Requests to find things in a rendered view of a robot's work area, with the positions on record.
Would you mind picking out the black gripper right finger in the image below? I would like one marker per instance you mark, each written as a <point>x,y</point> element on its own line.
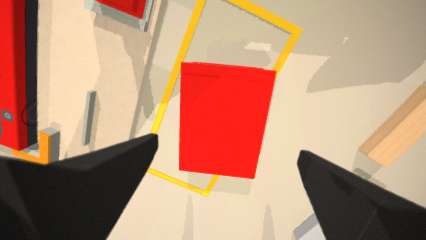
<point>349,207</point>

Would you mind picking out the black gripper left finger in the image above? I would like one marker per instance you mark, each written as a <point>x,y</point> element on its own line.
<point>77,198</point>

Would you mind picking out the light wooden beam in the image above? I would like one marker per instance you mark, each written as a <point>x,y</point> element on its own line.
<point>401,130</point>

